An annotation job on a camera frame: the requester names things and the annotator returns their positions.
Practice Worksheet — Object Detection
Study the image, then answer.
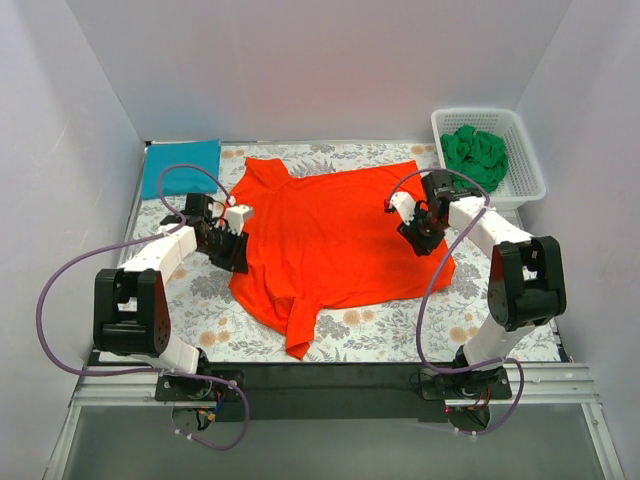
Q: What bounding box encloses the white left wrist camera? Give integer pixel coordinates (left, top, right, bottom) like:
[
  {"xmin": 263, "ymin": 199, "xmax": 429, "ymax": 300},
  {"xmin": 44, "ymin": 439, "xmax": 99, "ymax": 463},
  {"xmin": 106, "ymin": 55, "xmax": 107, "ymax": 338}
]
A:
[{"xmin": 224, "ymin": 205, "xmax": 254, "ymax": 236}]

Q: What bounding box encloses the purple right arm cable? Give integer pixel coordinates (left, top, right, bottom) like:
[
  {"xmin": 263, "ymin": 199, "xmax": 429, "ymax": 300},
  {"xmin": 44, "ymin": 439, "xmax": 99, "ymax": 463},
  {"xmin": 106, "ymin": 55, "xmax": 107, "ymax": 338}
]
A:
[{"xmin": 383, "ymin": 168, "xmax": 526, "ymax": 437}]

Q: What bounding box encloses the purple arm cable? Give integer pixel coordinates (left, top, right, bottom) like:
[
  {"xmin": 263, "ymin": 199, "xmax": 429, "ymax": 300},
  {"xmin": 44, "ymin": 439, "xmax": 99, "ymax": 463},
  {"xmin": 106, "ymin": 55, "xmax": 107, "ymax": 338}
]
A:
[
  {"xmin": 35, "ymin": 163, "xmax": 251, "ymax": 452},
  {"xmin": 383, "ymin": 168, "xmax": 526, "ymax": 437}
]

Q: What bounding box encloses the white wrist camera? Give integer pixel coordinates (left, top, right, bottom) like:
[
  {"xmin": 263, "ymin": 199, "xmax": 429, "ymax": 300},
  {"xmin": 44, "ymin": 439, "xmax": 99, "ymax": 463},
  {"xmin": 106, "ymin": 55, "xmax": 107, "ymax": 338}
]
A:
[
  {"xmin": 224, "ymin": 205, "xmax": 254, "ymax": 236},
  {"xmin": 385, "ymin": 191, "xmax": 416, "ymax": 225}
]

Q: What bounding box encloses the aluminium frame rail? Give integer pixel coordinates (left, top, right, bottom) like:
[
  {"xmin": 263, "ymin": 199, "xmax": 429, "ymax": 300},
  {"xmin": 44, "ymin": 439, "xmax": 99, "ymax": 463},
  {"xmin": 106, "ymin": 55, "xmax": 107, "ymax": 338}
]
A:
[{"xmin": 72, "ymin": 362, "xmax": 601, "ymax": 407}]

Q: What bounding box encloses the white plastic basket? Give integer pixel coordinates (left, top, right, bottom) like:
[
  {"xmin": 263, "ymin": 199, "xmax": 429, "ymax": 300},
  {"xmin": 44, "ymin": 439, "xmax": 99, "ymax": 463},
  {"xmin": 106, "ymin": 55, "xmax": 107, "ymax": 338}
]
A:
[{"xmin": 431, "ymin": 107, "xmax": 546, "ymax": 211}]

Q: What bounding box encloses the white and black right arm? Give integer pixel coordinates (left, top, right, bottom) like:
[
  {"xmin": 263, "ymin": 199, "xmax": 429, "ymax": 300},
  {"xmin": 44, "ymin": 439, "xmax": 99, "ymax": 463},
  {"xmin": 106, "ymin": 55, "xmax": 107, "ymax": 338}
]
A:
[{"xmin": 385, "ymin": 169, "xmax": 567, "ymax": 403}]

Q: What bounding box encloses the orange t shirt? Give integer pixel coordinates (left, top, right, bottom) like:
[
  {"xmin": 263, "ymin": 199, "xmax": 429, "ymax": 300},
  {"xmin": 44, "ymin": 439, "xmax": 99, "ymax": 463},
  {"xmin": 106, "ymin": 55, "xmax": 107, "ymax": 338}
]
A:
[{"xmin": 230, "ymin": 158, "xmax": 455, "ymax": 359}]

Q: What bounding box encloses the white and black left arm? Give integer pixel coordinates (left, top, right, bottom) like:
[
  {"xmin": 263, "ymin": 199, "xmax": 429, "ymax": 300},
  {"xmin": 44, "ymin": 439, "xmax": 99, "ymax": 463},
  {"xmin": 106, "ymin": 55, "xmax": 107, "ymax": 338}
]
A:
[{"xmin": 93, "ymin": 193, "xmax": 254, "ymax": 400}]

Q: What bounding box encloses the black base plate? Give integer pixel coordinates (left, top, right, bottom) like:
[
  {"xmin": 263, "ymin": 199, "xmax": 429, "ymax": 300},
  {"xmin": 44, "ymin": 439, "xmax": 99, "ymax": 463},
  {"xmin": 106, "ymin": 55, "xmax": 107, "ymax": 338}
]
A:
[{"xmin": 154, "ymin": 362, "xmax": 514, "ymax": 424}]

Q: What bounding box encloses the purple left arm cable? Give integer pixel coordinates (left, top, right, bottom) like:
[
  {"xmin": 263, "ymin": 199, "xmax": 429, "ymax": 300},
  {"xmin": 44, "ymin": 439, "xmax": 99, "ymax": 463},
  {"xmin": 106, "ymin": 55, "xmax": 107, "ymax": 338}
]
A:
[{"xmin": 35, "ymin": 163, "xmax": 251, "ymax": 452}]

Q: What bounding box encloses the folded teal t shirt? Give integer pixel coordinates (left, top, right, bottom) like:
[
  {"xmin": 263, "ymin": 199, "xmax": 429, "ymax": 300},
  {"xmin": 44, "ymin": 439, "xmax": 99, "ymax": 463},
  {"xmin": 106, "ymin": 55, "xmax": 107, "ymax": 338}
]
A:
[{"xmin": 140, "ymin": 138, "xmax": 222, "ymax": 201}]

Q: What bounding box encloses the floral patterned table mat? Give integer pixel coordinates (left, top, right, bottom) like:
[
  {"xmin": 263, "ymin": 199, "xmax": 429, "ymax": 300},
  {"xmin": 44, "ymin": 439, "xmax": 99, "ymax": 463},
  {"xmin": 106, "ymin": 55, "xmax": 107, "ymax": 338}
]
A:
[{"xmin": 98, "ymin": 142, "xmax": 561, "ymax": 365}]

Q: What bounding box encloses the crumpled green t shirt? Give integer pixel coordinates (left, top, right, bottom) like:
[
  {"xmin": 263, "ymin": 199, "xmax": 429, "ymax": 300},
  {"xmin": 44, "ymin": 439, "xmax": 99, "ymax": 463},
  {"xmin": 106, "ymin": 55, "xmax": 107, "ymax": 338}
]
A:
[{"xmin": 440, "ymin": 124, "xmax": 509, "ymax": 193}]

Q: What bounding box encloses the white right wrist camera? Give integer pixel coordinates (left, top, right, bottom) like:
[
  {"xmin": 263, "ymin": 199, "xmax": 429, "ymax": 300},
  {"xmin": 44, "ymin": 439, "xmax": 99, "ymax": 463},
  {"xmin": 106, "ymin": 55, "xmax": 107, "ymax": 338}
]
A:
[{"xmin": 385, "ymin": 191, "xmax": 416, "ymax": 225}]

